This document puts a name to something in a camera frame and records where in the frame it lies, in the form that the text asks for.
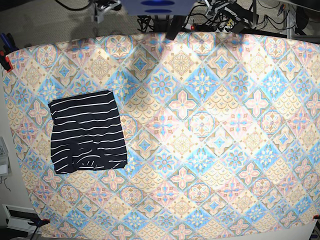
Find white device left edge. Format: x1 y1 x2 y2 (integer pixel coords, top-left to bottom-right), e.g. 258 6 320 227
0 136 12 177

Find patterned tile tablecloth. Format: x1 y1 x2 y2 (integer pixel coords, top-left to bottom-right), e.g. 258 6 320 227
1 32 320 240

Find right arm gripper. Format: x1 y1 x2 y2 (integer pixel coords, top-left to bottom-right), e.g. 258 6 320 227
92 0 122 23

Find white floor tray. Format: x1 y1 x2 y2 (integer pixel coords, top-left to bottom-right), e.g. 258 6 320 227
2 204 39 233

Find tangled black cables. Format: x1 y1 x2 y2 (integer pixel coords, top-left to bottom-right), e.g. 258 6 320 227
136 14 173 34

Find white power strip red switch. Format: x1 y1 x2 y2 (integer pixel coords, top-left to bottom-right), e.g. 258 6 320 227
183 23 234 33

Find navy white striped T-shirt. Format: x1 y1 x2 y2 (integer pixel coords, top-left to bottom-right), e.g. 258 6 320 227
48 90 128 175

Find blue box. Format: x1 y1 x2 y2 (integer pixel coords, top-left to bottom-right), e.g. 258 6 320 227
120 0 196 16

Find black strap at table edge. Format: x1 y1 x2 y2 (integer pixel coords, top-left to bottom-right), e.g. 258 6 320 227
165 14 185 41

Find orange blue clamp lower left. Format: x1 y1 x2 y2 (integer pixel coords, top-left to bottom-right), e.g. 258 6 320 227
28 218 50 228

